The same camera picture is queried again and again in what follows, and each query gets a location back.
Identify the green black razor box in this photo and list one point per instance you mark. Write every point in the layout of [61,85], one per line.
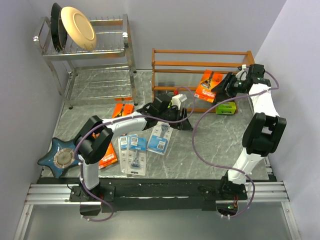
[171,95]
[227,108]

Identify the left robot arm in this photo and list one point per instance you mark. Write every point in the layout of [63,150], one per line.
[93,139]

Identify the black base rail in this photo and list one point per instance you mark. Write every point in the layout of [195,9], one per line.
[137,194]

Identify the steel dish rack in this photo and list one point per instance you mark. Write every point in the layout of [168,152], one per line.
[101,76]

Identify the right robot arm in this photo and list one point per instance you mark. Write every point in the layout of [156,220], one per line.
[264,132]

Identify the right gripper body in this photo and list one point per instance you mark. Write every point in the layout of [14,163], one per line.
[238,87]

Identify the black plate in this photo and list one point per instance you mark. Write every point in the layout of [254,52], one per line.
[59,34]

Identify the blue star-shaped dish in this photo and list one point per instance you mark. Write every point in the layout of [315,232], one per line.
[60,157]

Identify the wooden two-tier shelf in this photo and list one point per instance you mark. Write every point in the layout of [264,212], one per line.
[172,69]

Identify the cream plate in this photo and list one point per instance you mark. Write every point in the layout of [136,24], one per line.
[79,28]

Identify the orange razor box back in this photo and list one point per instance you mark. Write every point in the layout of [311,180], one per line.
[121,110]

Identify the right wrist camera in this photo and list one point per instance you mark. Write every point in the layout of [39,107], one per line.
[241,70]

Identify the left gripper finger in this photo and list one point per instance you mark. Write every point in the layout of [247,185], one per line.
[183,114]
[184,125]

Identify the orange razor box left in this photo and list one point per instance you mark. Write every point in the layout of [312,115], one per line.
[109,158]

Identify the orange Fusion5 razor box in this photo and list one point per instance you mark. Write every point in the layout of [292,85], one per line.
[210,79]

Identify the blue razor blister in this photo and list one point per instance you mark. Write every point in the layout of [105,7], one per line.
[136,155]
[122,146]
[160,137]

